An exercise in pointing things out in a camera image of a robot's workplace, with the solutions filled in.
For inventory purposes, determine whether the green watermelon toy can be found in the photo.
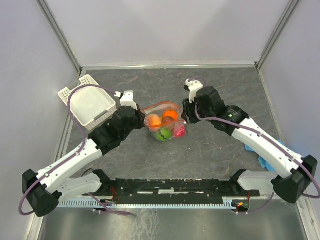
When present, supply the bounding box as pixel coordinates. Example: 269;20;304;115
155;127;172;142

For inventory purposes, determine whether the clear zip top bag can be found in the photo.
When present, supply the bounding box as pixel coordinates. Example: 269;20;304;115
141;101;187;141

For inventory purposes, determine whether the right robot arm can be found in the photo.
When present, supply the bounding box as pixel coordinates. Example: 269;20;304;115
182;80;320;204

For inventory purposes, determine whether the light blue cable duct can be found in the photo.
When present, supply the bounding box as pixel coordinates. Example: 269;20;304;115
56;196;238;210

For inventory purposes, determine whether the brown toy fruit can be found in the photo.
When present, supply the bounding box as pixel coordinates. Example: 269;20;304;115
162;116;175;130

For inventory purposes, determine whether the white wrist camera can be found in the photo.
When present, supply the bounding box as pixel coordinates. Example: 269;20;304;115
185;79;205;103
114;90;138;110

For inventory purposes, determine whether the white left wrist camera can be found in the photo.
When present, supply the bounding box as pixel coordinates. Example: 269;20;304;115
114;90;138;110

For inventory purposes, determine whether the red apple toy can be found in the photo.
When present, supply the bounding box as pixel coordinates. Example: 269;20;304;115
172;124;187;138

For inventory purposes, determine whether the white plastic basket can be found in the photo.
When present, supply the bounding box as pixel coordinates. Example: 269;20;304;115
58;74;117;131

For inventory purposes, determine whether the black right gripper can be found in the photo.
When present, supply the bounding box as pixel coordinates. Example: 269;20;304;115
180;95;214;125

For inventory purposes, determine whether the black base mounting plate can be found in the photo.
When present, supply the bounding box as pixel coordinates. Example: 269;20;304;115
93;178;260;205

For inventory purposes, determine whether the blue patterned cloth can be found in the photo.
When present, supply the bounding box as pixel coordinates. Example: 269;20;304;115
244;137;288;175

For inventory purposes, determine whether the aluminium frame rail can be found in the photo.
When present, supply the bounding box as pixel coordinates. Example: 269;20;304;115
36;177;309;200

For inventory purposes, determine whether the orange toy fruit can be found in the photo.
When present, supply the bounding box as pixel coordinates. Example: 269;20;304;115
162;109;179;121

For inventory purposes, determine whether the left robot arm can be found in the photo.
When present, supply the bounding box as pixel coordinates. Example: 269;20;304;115
18;106;146;217

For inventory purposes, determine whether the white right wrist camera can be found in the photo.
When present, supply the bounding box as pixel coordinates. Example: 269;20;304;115
185;79;205;103

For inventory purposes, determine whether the peach toy fruit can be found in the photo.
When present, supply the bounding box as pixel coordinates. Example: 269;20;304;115
145;114;162;132

